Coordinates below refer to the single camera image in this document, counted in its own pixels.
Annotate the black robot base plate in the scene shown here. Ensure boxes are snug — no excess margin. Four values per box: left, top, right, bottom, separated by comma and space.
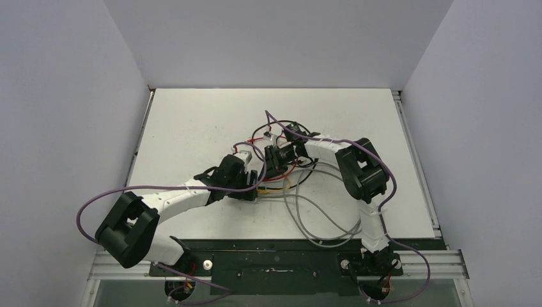
149, 239, 445, 301

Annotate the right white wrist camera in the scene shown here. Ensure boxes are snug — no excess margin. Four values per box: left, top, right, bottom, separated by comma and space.
262, 131, 275, 141

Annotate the yellow ethernet cable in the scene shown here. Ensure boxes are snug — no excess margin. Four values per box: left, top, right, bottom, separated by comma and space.
257, 175, 292, 196

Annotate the aluminium right side rail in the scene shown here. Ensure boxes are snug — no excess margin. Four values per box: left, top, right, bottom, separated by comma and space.
391, 90, 442, 238

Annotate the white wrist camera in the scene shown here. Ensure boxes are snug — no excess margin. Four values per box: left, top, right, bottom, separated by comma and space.
262, 131, 275, 141
232, 147, 252, 166

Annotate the red ethernet cable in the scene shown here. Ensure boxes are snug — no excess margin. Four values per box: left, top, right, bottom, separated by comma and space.
247, 132, 299, 183

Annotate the grey ethernet cable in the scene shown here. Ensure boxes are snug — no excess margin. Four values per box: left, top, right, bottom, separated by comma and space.
257, 161, 365, 248

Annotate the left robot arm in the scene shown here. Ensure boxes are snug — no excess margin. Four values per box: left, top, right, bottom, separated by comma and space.
95, 150, 258, 276

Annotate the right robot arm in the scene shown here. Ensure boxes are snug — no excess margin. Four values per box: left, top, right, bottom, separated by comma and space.
264, 137, 389, 274

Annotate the grey network switch box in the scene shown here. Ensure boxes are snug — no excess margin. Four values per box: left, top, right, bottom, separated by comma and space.
247, 195, 258, 203

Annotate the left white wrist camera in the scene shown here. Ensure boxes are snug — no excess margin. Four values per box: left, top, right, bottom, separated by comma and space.
232, 147, 252, 166

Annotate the aluminium rail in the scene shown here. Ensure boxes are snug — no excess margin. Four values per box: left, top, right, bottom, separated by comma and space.
124, 89, 155, 186
88, 250, 468, 281
391, 90, 442, 238

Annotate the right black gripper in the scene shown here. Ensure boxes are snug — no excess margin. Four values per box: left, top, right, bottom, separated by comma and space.
260, 142, 298, 182

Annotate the aluminium front rail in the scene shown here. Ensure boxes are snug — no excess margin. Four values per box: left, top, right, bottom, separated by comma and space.
88, 250, 468, 281

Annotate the aluminium left side rail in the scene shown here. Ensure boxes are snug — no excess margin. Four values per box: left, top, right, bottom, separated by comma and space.
124, 89, 155, 186

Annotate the black ethernet cable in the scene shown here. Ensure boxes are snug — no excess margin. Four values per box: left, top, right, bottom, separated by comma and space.
252, 120, 320, 189

